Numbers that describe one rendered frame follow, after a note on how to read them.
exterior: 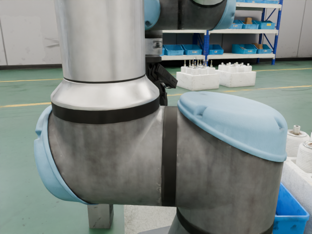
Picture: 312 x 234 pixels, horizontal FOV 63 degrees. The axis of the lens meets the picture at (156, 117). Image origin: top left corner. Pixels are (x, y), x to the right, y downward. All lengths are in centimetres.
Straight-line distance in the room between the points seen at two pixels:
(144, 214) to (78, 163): 52
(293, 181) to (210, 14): 65
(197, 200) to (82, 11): 21
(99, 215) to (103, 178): 63
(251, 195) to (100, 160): 15
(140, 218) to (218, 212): 51
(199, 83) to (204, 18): 259
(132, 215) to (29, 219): 41
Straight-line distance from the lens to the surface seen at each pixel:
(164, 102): 67
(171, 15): 53
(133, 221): 78
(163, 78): 69
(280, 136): 27
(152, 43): 63
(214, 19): 54
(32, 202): 112
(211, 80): 320
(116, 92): 24
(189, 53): 559
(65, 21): 25
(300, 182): 95
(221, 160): 25
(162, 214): 76
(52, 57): 581
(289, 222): 86
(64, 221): 98
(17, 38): 588
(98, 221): 91
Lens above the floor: 59
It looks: 17 degrees down
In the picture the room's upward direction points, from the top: straight up
